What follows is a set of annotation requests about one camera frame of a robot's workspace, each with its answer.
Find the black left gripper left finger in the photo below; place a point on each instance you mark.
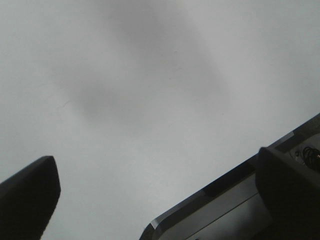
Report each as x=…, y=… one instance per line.
x=28, y=200

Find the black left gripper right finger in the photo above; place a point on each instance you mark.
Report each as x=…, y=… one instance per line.
x=291, y=194

